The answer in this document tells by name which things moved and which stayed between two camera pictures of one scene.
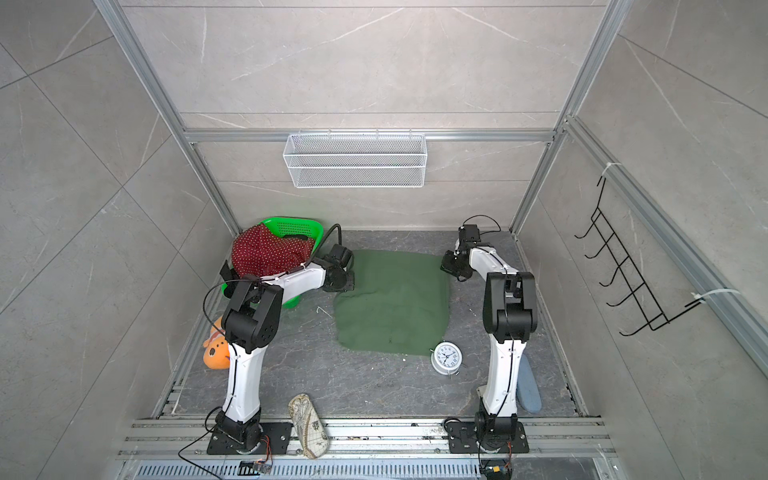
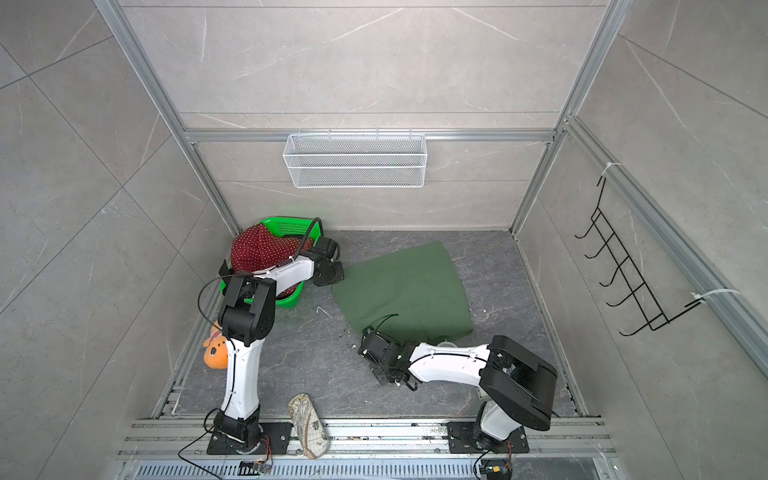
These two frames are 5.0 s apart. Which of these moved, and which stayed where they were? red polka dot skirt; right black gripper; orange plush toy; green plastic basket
Moved: right black gripper
Stayed: green plastic basket; orange plush toy; red polka dot skirt
